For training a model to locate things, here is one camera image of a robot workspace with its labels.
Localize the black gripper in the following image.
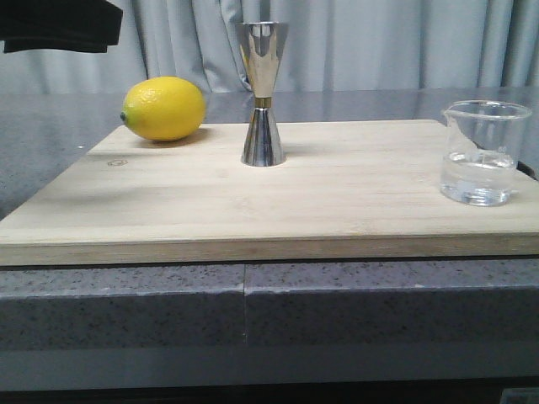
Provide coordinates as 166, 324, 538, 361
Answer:
1, 0, 123, 53

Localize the yellow lemon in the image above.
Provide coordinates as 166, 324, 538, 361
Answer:
120, 76, 205, 141

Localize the steel double jigger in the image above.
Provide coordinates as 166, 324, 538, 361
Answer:
236, 21, 288, 167

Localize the clear glass beaker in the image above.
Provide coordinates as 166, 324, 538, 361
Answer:
440, 100, 532, 207

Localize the grey curtain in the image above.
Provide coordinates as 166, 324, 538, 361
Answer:
1, 1, 538, 94

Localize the wooden cutting board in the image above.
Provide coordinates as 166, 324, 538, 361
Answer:
1, 120, 538, 266

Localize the black cutting board handle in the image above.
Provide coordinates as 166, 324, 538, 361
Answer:
517, 161, 538, 181

